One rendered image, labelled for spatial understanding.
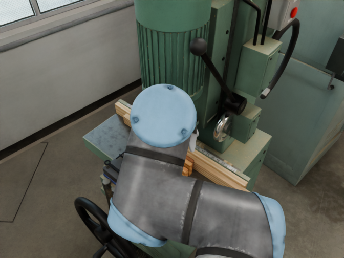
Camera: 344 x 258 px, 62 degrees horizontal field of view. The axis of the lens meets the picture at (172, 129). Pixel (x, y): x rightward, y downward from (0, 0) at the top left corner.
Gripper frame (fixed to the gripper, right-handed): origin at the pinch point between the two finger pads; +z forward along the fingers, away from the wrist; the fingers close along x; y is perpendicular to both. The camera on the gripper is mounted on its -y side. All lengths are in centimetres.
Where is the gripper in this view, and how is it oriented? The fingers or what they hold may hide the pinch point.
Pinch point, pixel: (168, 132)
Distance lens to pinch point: 75.2
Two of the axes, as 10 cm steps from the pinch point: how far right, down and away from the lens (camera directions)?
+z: 0.0, 1.4, 9.9
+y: 0.0, 9.9, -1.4
